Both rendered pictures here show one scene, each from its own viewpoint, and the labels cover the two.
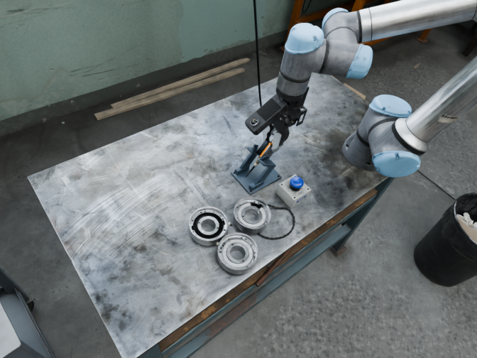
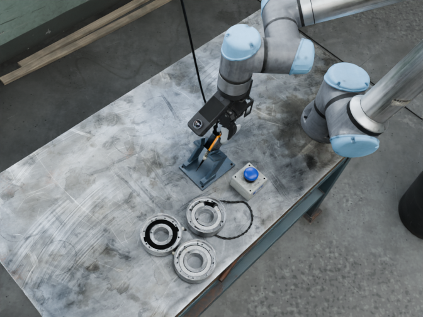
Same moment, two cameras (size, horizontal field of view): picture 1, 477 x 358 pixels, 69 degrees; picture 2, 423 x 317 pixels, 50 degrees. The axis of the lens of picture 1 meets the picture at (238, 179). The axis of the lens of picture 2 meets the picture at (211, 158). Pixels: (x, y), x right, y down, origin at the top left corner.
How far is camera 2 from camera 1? 28 cm
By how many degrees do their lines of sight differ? 8
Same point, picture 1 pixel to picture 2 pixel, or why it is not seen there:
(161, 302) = not seen: outside the picture
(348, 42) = (288, 40)
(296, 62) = (234, 67)
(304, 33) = (240, 39)
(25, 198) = not seen: outside the picture
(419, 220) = (403, 166)
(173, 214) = (122, 224)
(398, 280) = (381, 241)
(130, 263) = (84, 285)
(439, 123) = (392, 107)
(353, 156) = (312, 130)
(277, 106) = (220, 105)
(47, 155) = not seen: outside the picture
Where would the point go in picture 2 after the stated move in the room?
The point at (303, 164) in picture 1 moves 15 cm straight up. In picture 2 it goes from (258, 145) to (267, 114)
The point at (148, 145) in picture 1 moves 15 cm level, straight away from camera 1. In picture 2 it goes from (82, 144) to (72, 104)
